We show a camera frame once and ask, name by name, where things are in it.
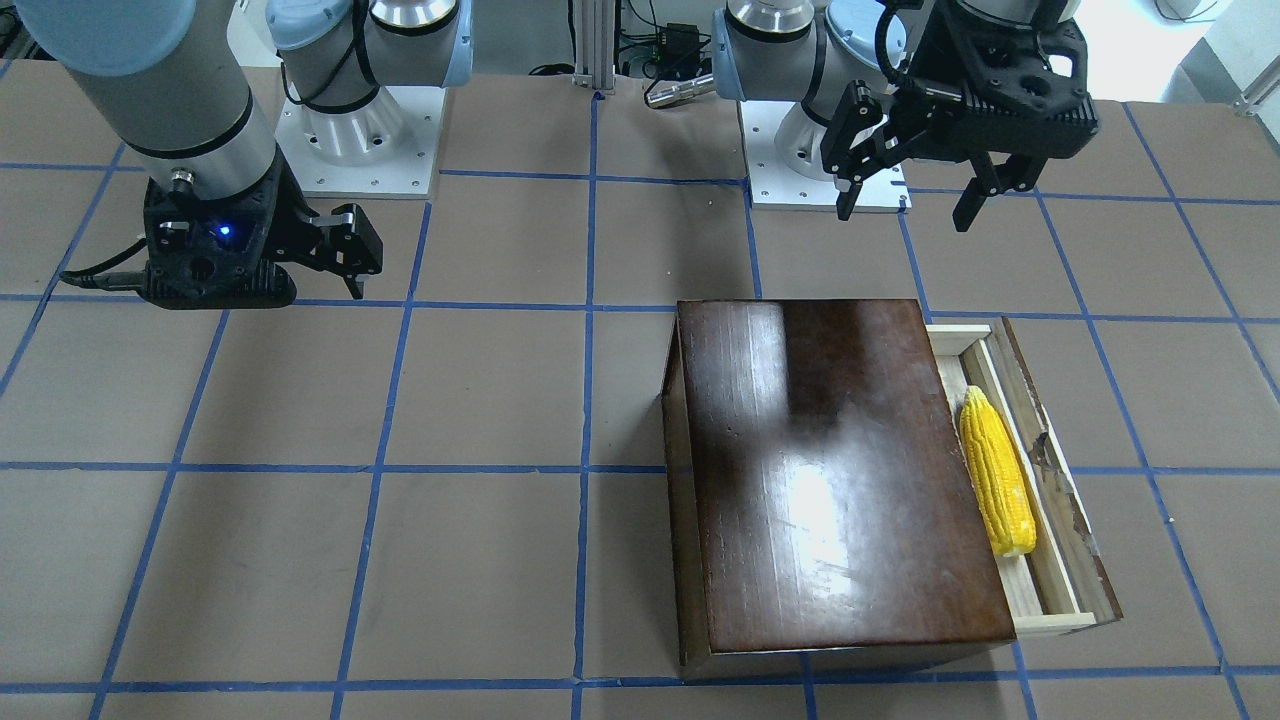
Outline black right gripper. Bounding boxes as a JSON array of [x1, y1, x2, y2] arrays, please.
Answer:
[[138, 160, 384, 309]]

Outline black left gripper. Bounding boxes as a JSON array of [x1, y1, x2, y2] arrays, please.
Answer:
[[820, 1, 1100, 233]]

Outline yellow corn cob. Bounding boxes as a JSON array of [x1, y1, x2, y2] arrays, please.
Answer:
[[957, 386, 1038, 557]]

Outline wooden drawer with white handle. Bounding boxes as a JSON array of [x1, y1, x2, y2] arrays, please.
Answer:
[[927, 316, 1125, 639]]

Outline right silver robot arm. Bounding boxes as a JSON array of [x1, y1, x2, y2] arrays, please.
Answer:
[[15, 1, 474, 310]]

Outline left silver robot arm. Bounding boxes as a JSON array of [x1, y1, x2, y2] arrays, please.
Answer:
[[712, 1, 1100, 232]]

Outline silver flashlight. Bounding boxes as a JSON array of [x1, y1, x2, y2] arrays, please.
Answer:
[[643, 73, 716, 110]]

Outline dark brown wooden box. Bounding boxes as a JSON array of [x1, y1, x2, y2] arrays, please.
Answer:
[[660, 299, 1018, 682]]

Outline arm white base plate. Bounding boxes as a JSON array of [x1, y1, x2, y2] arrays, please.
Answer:
[[742, 100, 913, 215], [275, 86, 448, 200]]

